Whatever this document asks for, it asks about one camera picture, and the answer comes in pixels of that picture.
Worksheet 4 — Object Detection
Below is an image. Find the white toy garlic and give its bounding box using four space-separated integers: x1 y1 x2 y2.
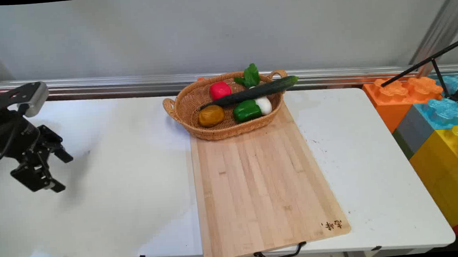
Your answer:
254 95 273 117

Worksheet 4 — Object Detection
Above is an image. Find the brown toy potato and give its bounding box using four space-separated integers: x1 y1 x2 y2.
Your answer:
198 104 226 128

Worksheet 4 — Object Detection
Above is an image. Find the green toy bell pepper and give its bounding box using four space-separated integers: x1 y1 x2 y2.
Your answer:
232 99 263 124

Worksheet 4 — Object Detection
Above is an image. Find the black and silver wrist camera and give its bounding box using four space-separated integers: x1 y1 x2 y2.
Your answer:
0 81 51 120

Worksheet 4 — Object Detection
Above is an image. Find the orange giant building block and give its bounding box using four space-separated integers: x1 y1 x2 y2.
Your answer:
362 74 447 136

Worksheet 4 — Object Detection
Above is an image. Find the green leafy toy vegetable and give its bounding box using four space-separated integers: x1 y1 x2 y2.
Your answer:
233 63 261 89

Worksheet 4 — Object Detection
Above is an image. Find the woven wicker basket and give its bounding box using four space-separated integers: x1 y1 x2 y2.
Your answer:
161 69 292 144

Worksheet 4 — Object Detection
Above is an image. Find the black tripod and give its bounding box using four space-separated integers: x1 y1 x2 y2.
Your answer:
378 36 458 110

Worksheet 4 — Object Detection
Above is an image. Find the red toy tomato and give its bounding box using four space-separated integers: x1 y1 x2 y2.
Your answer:
209 80 232 101

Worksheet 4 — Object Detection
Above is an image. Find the blue giant building block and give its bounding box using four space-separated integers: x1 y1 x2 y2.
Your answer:
411 74 458 132

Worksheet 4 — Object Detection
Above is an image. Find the aluminium frame rail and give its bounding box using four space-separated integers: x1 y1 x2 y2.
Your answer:
0 49 458 111

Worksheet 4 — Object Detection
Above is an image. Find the dark green toy cucumber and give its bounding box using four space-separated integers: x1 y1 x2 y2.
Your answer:
198 75 301 110

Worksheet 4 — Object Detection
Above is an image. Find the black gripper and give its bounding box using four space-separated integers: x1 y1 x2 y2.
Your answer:
0 105 76 197

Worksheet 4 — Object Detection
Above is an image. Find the yellow giant building block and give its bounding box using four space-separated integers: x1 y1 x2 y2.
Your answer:
407 125 458 254

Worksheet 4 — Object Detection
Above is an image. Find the wooden cutting board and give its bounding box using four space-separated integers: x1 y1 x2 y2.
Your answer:
188 97 353 257

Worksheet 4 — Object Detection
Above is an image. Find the grey giant building block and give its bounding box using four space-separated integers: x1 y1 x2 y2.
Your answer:
391 103 437 161

